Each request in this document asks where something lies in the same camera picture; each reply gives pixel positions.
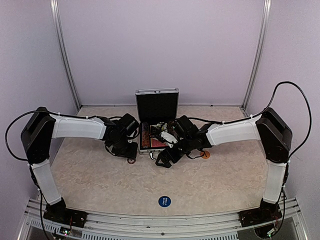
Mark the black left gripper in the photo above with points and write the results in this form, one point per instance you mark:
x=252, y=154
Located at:
x=132, y=154

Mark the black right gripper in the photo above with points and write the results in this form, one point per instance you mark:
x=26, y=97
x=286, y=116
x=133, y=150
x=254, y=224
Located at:
x=162, y=156

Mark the single orange poker chip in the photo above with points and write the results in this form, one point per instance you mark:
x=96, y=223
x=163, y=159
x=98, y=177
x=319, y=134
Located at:
x=131, y=161

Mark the black red triangle button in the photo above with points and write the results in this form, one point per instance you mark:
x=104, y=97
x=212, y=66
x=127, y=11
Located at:
x=154, y=131

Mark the blue small blind button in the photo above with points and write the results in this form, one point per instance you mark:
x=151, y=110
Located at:
x=164, y=201

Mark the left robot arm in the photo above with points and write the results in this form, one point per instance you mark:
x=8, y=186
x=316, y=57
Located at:
x=117, y=133

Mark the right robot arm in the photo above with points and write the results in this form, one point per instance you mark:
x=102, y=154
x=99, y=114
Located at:
x=267, y=127

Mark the orange chip row in case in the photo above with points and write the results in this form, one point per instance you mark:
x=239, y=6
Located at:
x=145, y=140

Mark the purple chip row in case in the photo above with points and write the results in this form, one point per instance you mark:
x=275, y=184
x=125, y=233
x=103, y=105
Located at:
x=145, y=127

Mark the orange big blind button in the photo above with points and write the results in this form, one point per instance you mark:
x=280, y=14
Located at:
x=205, y=154

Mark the aluminium poker case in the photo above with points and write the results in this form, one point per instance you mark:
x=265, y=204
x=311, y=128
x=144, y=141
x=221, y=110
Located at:
x=155, y=106

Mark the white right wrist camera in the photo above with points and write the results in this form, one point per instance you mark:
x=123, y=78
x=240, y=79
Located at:
x=168, y=137

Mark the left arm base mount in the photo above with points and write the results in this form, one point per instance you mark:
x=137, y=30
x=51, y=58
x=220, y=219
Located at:
x=59, y=213

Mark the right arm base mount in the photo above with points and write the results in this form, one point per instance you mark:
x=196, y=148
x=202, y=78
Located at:
x=266, y=212

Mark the left aluminium corner post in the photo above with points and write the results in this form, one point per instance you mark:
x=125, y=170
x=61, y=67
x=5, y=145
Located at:
x=54, y=6

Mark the aluminium corner post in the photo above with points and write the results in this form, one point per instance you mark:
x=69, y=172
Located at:
x=54, y=6
x=258, y=53

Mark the right aluminium corner post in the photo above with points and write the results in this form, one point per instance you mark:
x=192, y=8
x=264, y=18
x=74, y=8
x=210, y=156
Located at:
x=258, y=53

